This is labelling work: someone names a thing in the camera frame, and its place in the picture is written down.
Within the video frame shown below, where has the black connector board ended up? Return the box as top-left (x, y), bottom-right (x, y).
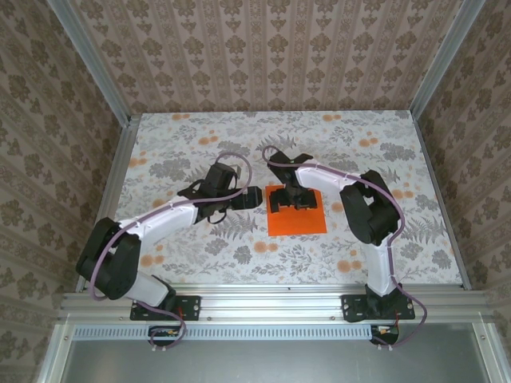
top-left (147, 325), bottom-right (188, 346)
top-left (369, 323), bottom-right (401, 345)

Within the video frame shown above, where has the aluminium side rail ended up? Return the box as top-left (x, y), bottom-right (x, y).
top-left (75, 114), bottom-right (141, 294)
top-left (413, 113), bottom-right (473, 291)

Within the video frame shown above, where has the aluminium cross rail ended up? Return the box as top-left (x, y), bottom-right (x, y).
top-left (57, 290), bottom-right (496, 323)

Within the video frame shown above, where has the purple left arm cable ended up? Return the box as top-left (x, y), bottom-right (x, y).
top-left (89, 152), bottom-right (252, 354)

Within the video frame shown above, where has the grey metal sheet panel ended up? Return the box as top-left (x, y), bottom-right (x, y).
top-left (38, 322), bottom-right (511, 383)

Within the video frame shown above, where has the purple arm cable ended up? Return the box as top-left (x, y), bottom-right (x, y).
top-left (89, 152), bottom-right (252, 354)
top-left (261, 145), bottom-right (429, 352)

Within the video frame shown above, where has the floral patterned table cover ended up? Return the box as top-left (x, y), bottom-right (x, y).
top-left (97, 111), bottom-right (467, 286)

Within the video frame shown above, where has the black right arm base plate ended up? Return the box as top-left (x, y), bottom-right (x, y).
top-left (341, 294), bottom-right (416, 323)

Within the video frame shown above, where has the aluminium frame post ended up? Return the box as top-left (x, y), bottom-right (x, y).
top-left (46, 0), bottom-right (133, 125)
top-left (410, 0), bottom-right (487, 116)

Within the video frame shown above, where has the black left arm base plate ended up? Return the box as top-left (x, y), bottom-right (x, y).
top-left (130, 294), bottom-right (202, 322)

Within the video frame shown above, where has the slotted grey cable duct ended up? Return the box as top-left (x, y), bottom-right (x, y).
top-left (73, 326), bottom-right (400, 341)

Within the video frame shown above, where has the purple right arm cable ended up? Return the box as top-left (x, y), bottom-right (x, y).
top-left (261, 145), bottom-right (429, 352)

